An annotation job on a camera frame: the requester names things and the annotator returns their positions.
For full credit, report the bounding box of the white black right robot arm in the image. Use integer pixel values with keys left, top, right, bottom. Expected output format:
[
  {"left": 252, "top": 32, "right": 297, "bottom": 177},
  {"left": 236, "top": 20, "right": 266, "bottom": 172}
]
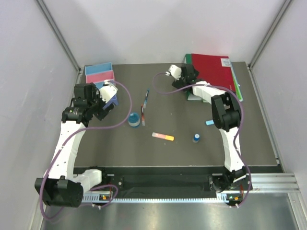
[{"left": 168, "top": 64, "right": 248, "bottom": 192}]

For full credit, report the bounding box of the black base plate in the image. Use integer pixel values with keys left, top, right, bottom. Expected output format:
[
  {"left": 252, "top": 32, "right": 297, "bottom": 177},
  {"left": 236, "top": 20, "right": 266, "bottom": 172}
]
[{"left": 73, "top": 166, "right": 248, "bottom": 194}]

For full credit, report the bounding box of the blue white highlighter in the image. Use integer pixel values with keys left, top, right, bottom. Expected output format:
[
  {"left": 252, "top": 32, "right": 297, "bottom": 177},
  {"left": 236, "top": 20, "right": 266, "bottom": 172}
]
[{"left": 205, "top": 120, "right": 214, "bottom": 126}]

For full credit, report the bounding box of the pink orange highlighter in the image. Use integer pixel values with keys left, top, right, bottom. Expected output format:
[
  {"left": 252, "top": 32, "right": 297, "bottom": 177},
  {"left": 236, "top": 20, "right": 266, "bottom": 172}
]
[{"left": 152, "top": 132, "right": 175, "bottom": 141}]

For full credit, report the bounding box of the light blue drawer bin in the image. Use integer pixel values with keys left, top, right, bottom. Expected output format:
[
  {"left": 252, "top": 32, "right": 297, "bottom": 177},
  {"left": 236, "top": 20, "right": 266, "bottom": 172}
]
[{"left": 94, "top": 80, "right": 118, "bottom": 91}]

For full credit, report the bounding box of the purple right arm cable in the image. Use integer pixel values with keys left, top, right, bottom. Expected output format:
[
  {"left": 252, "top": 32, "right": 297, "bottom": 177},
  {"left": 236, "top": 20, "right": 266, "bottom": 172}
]
[{"left": 153, "top": 72, "right": 251, "bottom": 208}]

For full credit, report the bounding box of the blue clear pen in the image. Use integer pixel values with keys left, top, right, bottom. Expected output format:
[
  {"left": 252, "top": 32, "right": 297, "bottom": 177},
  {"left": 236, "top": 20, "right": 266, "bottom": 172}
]
[{"left": 143, "top": 89, "right": 149, "bottom": 109}]

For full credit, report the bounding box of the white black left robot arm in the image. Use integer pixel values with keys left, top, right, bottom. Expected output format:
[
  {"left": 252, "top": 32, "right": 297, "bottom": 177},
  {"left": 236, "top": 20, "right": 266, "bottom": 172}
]
[{"left": 35, "top": 81, "right": 117, "bottom": 207}]

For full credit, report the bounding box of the grey slotted cable duct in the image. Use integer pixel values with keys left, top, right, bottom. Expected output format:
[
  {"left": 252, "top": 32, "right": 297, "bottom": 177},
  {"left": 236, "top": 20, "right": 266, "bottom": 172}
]
[{"left": 82, "top": 191, "right": 242, "bottom": 206}]

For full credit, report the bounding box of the green lever arch binder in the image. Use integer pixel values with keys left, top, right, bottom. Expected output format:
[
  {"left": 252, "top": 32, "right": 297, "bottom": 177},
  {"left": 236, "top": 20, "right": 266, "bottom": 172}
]
[{"left": 183, "top": 54, "right": 243, "bottom": 103}]

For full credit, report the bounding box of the purple plastic drawer bin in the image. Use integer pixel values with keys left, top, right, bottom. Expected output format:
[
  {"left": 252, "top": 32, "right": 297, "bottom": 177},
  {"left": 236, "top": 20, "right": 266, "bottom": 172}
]
[{"left": 109, "top": 95, "right": 119, "bottom": 106}]

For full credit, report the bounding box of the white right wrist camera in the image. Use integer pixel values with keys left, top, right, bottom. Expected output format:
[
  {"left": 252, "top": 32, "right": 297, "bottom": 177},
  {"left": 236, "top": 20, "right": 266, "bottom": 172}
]
[{"left": 165, "top": 64, "right": 182, "bottom": 80}]

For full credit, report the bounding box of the blue round jar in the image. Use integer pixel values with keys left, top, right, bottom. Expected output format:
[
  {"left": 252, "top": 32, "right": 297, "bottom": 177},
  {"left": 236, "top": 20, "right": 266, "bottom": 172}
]
[{"left": 128, "top": 113, "right": 141, "bottom": 127}]

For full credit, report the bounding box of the blue end drawer bin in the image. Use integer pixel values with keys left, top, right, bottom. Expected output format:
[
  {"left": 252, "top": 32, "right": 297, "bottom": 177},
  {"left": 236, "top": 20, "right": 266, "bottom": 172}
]
[{"left": 84, "top": 62, "right": 113, "bottom": 75}]

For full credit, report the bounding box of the aluminium frame rail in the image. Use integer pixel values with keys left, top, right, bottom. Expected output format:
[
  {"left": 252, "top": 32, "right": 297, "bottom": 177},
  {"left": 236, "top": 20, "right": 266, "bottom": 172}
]
[{"left": 34, "top": 0, "right": 81, "bottom": 72}]

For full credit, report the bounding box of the red folder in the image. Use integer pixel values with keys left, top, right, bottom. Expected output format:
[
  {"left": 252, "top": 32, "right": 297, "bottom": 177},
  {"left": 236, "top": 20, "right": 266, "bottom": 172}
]
[{"left": 191, "top": 53, "right": 237, "bottom": 93}]

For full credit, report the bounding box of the pink plastic drawer bin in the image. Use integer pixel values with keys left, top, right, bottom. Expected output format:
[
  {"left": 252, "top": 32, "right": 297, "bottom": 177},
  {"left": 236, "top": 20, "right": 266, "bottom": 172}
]
[{"left": 86, "top": 70, "right": 115, "bottom": 83}]

